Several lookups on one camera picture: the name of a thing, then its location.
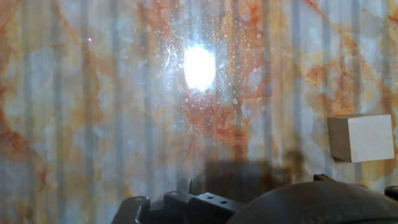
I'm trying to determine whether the small wooden cube block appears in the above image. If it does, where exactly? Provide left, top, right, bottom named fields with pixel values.
left=326, top=113, right=395, bottom=164

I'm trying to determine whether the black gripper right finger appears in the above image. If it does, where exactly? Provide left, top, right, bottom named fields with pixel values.
left=313, top=173, right=398, bottom=202

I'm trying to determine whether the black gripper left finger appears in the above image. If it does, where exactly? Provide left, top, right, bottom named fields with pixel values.
left=111, top=177, right=246, bottom=224

